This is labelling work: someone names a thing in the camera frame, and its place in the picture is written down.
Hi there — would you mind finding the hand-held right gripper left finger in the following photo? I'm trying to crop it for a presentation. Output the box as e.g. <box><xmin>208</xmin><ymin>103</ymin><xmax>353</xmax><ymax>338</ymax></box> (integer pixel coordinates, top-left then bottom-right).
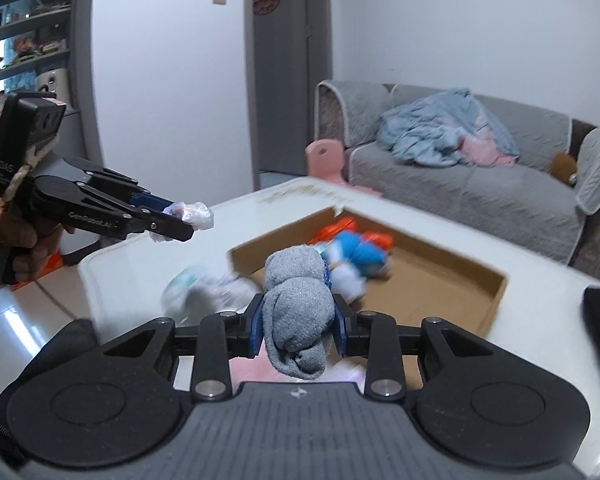
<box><xmin>100</xmin><ymin>292</ymin><xmax>267</xmax><ymax>402</ymax></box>

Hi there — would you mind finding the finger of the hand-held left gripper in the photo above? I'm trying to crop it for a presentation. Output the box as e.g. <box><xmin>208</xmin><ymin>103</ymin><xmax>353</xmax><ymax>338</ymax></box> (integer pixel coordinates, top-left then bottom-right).
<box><xmin>127</xmin><ymin>207</ymin><xmax>197</xmax><ymax>242</ymax></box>
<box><xmin>64</xmin><ymin>156</ymin><xmax>176</xmax><ymax>217</ymax></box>

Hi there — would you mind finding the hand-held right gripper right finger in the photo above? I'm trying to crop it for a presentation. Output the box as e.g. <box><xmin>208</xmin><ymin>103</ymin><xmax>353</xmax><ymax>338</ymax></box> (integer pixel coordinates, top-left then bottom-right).
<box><xmin>331</xmin><ymin>295</ymin><xmax>502</xmax><ymax>402</ymax></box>

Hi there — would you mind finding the bubble roll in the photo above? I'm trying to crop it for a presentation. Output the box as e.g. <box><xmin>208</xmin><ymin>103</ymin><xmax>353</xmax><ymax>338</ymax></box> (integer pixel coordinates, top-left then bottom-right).
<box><xmin>165</xmin><ymin>201</ymin><xmax>215</xmax><ymax>231</ymax></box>

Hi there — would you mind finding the grey sock roll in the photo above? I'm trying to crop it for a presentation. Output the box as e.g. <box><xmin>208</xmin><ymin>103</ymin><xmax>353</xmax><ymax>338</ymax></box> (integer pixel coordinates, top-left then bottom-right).
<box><xmin>261</xmin><ymin>245</ymin><xmax>337</xmax><ymax>381</ymax></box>

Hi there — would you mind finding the white blue sock roll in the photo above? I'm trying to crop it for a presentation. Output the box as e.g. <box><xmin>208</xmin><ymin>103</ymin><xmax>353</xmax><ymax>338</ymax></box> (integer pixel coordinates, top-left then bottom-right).
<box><xmin>325</xmin><ymin>255</ymin><xmax>367</xmax><ymax>303</ymax></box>

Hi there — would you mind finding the pink fluffy sock roll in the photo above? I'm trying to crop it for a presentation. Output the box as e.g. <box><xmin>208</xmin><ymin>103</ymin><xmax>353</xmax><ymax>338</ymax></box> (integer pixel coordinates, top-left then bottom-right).
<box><xmin>228</xmin><ymin>357</ymin><xmax>281</xmax><ymax>386</ymax></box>

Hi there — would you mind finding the white green sock roll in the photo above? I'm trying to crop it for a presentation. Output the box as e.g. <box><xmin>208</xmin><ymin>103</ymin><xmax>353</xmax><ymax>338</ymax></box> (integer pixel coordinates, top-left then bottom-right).
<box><xmin>162</xmin><ymin>265</ymin><xmax>256</xmax><ymax>323</ymax></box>

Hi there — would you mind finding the orange sock roll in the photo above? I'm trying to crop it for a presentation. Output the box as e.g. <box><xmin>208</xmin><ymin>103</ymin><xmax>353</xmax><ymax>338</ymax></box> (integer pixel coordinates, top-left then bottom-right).
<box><xmin>314</xmin><ymin>216</ymin><xmax>393</xmax><ymax>251</ymax></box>

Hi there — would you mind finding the shallow cardboard box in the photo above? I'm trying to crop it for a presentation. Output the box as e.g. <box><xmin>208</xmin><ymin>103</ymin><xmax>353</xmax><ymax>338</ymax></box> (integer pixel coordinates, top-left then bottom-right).
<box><xmin>228</xmin><ymin>205</ymin><xmax>509</xmax><ymax>341</ymax></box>

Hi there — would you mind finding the person's left hand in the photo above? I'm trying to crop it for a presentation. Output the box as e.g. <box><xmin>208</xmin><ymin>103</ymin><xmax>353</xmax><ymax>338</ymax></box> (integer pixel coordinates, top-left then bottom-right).
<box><xmin>0</xmin><ymin>198</ymin><xmax>75</xmax><ymax>284</ymax></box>

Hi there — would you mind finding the white round appliance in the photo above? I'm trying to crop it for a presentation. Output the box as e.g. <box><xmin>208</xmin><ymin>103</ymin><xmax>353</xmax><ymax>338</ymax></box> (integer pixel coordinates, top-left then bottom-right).
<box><xmin>35</xmin><ymin>69</ymin><xmax>71</xmax><ymax>106</ymax></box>

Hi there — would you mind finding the grey shelving unit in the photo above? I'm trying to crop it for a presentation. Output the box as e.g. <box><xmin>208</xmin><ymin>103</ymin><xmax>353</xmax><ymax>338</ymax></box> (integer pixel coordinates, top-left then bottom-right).
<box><xmin>0</xmin><ymin>0</ymin><xmax>96</xmax><ymax>161</ymax></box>

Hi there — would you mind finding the pink plastic stool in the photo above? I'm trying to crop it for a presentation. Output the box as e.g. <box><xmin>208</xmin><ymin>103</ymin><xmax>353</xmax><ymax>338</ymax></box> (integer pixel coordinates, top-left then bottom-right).
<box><xmin>305</xmin><ymin>140</ymin><xmax>381</xmax><ymax>198</ymax></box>

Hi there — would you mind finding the grey sofa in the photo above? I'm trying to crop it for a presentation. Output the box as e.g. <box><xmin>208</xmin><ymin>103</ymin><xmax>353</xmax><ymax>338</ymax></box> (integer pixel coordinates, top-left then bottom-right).
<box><xmin>314</xmin><ymin>80</ymin><xmax>600</xmax><ymax>278</ymax></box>

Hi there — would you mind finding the dark grey door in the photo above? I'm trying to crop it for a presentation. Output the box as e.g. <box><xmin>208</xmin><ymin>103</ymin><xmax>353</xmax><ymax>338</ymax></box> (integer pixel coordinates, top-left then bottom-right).
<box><xmin>252</xmin><ymin>0</ymin><xmax>333</xmax><ymax>181</ymax></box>

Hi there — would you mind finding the light blue blanket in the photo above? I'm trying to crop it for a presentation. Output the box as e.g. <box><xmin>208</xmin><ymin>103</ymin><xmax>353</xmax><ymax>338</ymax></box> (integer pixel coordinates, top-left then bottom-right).
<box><xmin>377</xmin><ymin>88</ymin><xmax>521</xmax><ymax>168</ymax></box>

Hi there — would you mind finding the pink cloth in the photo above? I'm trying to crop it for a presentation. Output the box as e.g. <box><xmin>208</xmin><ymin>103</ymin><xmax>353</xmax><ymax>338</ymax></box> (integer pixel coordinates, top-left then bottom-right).
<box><xmin>457</xmin><ymin>125</ymin><xmax>518</xmax><ymax>167</ymax></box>

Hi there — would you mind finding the brown plush toy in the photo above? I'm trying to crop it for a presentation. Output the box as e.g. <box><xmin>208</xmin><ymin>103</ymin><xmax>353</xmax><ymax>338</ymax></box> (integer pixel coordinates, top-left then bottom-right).
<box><xmin>550</xmin><ymin>151</ymin><xmax>579</xmax><ymax>186</ymax></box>

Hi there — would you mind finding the grey knitted sofa throw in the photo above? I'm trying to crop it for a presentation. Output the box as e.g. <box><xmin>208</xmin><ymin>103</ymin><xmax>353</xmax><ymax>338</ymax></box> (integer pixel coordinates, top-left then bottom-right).
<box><xmin>575</xmin><ymin>127</ymin><xmax>600</xmax><ymax>216</ymax></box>

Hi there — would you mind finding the white cord strap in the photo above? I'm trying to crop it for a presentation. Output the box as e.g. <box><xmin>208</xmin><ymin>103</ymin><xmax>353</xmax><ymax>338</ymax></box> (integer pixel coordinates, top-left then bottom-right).
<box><xmin>5</xmin><ymin>132</ymin><xmax>61</xmax><ymax>203</ymax></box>

